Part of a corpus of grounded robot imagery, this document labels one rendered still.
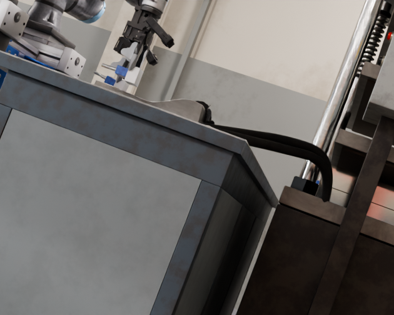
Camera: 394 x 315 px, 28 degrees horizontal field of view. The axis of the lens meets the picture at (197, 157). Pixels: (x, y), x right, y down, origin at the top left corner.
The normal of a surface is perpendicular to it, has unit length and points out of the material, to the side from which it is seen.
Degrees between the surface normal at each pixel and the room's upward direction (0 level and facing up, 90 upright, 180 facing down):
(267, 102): 90
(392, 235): 90
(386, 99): 90
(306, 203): 90
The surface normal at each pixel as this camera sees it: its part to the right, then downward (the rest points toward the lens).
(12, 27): 0.90, 0.32
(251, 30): -0.23, -0.16
